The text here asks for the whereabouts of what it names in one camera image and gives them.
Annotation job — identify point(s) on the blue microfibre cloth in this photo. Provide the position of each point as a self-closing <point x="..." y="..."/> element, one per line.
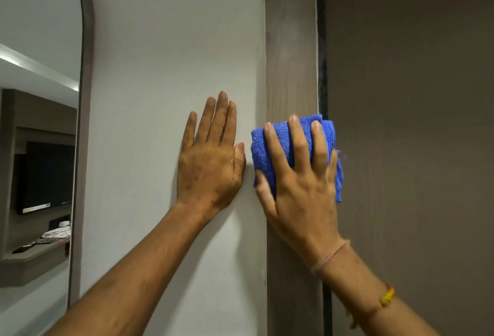
<point x="260" y="150"/>

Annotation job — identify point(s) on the dark brown door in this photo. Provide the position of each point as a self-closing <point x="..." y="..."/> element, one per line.
<point x="409" y="96"/>

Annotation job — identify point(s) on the person's right thumb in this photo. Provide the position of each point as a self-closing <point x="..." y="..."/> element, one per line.
<point x="264" y="197"/>

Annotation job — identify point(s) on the person's left forearm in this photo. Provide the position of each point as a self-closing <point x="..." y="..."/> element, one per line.
<point x="135" y="278"/>

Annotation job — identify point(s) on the person's left little finger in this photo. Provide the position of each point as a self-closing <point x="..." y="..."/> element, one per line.
<point x="189" y="131"/>

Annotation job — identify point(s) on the person's right little finger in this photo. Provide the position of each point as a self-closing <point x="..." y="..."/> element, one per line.
<point x="332" y="166"/>

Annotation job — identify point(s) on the pink thread wristband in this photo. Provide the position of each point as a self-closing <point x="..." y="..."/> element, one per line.
<point x="332" y="255"/>

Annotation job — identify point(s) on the person's right middle finger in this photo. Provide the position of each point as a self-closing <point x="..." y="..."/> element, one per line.
<point x="300" y="143"/>

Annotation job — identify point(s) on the patterned folded cloth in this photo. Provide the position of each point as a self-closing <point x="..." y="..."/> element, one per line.
<point x="56" y="234"/>

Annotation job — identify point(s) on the black remote control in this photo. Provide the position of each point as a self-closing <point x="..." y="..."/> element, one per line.
<point x="23" y="249"/>

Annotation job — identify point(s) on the brown wooden door frame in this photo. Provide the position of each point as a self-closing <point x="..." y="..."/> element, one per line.
<point x="291" y="38"/>

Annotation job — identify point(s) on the black flat television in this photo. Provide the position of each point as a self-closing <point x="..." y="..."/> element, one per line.
<point x="48" y="173"/>

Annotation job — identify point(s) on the person's right hand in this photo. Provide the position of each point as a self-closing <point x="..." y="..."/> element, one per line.
<point x="303" y="204"/>

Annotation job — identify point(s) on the person's left hand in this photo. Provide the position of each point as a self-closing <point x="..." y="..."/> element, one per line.
<point x="208" y="172"/>

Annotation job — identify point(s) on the person's left thumb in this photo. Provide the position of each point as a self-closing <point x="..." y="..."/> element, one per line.
<point x="239" y="162"/>

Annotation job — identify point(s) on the brown wall-mounted desk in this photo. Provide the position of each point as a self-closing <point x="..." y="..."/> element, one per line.
<point x="33" y="264"/>

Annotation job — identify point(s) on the person's left middle finger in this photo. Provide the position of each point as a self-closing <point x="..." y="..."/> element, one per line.
<point x="219" y="118"/>

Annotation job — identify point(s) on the person's right forearm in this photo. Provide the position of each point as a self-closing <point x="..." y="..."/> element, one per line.
<point x="370" y="305"/>

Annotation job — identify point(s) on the arched wall mirror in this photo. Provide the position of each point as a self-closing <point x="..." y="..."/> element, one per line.
<point x="38" y="31"/>

